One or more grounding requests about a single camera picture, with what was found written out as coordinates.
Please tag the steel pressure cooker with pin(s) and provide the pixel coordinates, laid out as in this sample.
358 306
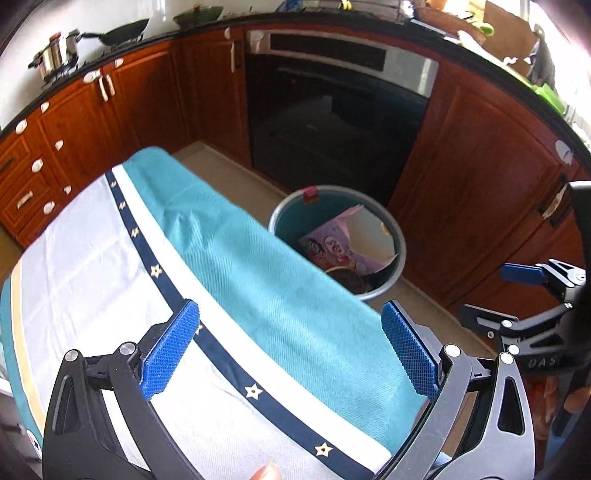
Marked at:
57 55

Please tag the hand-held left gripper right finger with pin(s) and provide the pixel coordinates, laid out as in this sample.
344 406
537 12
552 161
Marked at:
411 355

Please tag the person's right hand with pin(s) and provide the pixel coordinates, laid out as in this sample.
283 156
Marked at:
542 397

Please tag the striped teal grey tablecloth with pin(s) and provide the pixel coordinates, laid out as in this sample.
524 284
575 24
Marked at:
277 300

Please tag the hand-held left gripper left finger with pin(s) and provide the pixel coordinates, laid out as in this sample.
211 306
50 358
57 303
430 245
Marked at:
171 350

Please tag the black wok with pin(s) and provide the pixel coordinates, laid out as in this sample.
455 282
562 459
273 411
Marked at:
120 32

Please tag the person's left hand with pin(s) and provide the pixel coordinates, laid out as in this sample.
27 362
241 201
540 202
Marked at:
268 473

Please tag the teal trash bin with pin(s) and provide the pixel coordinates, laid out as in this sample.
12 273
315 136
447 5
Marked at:
286 221

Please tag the dark green lidded pan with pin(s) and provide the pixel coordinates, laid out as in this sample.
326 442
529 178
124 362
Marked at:
198 14

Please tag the green plastic item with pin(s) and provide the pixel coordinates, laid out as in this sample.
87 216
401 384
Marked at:
551 99

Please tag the white cabinet safety locks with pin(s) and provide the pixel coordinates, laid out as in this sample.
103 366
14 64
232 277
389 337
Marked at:
564 152

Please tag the red clip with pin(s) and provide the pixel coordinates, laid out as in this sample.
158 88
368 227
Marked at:
310 194

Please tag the black built-in oven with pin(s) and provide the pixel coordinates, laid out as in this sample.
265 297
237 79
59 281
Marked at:
332 115

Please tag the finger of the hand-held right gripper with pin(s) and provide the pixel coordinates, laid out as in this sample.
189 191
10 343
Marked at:
521 273
489 323

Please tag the brown wooden kitchen cabinet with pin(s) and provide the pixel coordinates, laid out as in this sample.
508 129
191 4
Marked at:
471 175

